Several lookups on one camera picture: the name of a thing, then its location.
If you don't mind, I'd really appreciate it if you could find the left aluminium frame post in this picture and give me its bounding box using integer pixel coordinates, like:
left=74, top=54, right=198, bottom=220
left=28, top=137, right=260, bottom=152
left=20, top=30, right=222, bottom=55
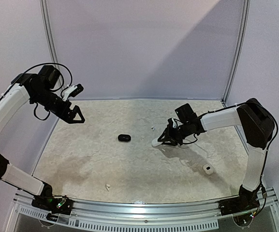
left=39, top=0, right=67, bottom=98

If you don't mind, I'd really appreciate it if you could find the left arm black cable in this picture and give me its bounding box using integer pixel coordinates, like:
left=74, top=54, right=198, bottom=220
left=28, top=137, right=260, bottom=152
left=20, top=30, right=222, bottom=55
left=0, top=63, right=73, bottom=121

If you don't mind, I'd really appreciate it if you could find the white case with black window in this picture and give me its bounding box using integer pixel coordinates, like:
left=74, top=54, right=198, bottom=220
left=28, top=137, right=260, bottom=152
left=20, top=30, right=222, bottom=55
left=203, top=164, right=214, bottom=175

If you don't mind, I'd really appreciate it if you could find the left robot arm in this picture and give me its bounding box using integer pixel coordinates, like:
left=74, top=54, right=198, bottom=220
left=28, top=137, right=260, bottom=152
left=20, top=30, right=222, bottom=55
left=0, top=62, right=85, bottom=210

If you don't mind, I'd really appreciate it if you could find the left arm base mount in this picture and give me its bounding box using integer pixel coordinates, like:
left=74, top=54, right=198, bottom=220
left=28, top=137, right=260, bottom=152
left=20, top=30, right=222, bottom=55
left=31, top=195, right=74, bottom=215

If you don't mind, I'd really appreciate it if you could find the aluminium frame post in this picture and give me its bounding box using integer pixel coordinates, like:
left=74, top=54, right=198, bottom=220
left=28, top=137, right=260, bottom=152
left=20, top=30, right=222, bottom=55
left=221, top=0, right=250, bottom=105
left=39, top=0, right=67, bottom=98

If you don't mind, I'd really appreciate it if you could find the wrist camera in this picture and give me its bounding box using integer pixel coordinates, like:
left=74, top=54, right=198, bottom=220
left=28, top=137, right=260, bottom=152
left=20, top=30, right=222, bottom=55
left=168, top=118, right=178, bottom=129
left=61, top=84, right=84, bottom=102

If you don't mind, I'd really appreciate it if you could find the black oval charging case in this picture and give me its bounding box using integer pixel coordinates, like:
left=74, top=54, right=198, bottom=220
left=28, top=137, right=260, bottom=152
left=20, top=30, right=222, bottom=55
left=117, top=134, right=131, bottom=142

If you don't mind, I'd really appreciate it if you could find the white oval charging case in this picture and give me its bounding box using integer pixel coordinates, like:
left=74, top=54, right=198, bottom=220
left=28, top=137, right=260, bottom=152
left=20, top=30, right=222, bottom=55
left=151, top=138, right=163, bottom=147

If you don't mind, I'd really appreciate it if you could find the right aluminium frame post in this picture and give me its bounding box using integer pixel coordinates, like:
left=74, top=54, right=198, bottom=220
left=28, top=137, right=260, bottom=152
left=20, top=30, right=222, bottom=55
left=221, top=0, right=250, bottom=105

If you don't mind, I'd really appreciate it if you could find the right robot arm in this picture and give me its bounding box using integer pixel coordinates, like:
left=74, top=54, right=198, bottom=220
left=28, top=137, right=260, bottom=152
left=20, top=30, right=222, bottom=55
left=152, top=98, right=278, bottom=211

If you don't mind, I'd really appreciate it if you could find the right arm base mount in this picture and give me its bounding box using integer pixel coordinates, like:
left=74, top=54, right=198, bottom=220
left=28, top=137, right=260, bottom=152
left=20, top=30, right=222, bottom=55
left=218, top=189, right=260, bottom=216

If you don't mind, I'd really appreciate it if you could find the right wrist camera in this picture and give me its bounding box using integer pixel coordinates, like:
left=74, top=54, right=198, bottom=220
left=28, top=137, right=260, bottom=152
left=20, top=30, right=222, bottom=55
left=168, top=118, right=178, bottom=129

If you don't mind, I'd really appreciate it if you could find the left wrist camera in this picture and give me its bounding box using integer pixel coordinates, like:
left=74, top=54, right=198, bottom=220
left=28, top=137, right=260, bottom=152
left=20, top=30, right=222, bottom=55
left=61, top=84, right=84, bottom=102

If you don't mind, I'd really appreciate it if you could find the aluminium front rail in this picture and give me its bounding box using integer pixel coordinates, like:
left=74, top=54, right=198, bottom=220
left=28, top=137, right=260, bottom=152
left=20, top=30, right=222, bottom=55
left=6, top=188, right=279, bottom=232

